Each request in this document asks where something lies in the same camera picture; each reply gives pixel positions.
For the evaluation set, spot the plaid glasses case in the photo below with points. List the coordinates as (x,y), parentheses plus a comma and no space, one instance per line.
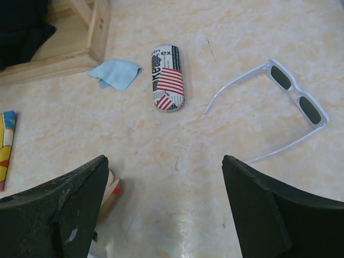
(112,193)

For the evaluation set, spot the light blue cloth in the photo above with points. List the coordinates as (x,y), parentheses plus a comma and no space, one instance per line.
(115,73)

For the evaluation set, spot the navy tank top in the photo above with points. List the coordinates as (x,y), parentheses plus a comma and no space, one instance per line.
(23,30)

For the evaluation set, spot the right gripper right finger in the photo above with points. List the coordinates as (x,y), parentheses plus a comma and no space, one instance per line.
(274,219)

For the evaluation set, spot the flag newsprint glasses case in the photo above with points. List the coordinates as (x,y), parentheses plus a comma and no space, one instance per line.
(167,78)

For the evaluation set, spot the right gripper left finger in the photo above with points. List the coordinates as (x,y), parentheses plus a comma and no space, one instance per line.
(56,218)

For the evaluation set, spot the blue yellow cartoon pouch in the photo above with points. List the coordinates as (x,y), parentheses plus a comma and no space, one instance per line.
(8,125)

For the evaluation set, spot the white frame sunglasses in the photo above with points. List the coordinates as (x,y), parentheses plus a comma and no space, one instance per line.
(310,108)

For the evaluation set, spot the wooden clothes rack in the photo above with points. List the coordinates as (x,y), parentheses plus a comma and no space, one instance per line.
(77,45)

